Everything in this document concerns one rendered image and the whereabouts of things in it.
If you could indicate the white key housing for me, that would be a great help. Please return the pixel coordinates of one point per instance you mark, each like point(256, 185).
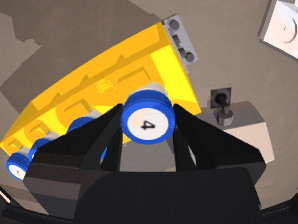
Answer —
point(247, 125)

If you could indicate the blue screw cap with number 4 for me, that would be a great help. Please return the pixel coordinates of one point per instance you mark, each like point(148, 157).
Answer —
point(148, 117)

